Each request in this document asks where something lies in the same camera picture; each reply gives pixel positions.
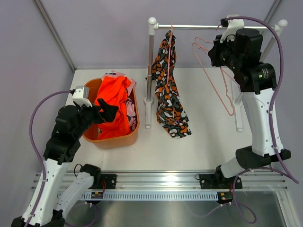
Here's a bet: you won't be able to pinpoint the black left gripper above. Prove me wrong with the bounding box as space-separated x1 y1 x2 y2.
74 98 118 139

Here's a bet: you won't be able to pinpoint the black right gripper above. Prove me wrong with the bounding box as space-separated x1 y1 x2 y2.
209 34 241 73

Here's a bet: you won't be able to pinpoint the pink navy patterned shorts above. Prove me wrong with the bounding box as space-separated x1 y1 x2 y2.
101 70 138 132

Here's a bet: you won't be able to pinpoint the black orange patterned shorts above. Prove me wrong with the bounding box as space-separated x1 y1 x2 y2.
151 30 192 139

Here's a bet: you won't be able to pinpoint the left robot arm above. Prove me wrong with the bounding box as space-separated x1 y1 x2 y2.
11 99 118 227

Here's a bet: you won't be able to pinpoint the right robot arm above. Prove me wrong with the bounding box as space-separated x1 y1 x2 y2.
208 28 291 188

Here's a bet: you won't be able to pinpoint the orange plastic basket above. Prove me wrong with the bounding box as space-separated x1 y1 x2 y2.
83 78 140 149

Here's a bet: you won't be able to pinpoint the silver clothes rack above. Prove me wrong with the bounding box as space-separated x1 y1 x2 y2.
143 16 288 129

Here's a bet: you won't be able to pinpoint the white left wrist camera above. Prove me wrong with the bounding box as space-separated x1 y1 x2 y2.
72 86 93 107

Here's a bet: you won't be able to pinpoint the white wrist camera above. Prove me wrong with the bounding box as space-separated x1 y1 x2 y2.
72 86 93 107
220 14 244 43

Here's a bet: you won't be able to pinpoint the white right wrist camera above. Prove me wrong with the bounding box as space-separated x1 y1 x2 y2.
220 14 244 43

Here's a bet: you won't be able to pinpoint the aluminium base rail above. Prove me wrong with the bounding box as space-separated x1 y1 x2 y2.
79 170 288 201

